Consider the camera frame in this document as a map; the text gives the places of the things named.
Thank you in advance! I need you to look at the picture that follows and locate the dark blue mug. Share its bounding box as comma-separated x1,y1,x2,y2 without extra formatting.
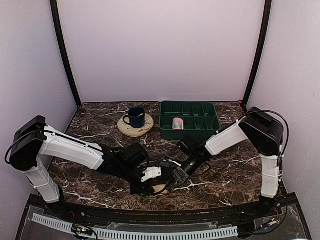
122,107,146,129

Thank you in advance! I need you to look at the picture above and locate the green compartment tray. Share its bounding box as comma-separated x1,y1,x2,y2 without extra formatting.
159,101,221,140

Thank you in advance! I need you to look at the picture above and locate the black frame post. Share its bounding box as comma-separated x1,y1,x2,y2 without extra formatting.
49,0,82,108
242,0,273,106

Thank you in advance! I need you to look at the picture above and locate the black right frame post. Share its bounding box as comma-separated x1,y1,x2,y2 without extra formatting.
242,0,273,106

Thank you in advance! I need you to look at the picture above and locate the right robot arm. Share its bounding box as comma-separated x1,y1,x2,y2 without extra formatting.
166,107,290,217

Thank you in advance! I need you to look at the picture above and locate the black left frame post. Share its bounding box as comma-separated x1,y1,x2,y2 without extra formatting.
49,0,82,108

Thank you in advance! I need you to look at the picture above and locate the beige striped sock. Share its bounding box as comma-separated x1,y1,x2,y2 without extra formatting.
151,183,170,195

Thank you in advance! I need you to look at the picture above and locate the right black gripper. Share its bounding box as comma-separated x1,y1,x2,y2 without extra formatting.
165,153,202,190

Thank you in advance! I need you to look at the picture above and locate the pink patterned sock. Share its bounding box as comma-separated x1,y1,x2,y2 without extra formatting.
172,117,185,130

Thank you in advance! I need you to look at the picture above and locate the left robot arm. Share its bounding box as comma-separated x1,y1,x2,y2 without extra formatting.
4,115,162,218

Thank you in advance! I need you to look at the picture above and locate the black front rail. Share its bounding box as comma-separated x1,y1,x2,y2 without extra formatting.
45,202,277,225

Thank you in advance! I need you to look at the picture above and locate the white slotted cable duct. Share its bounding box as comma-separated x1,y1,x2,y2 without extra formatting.
31,213,239,240

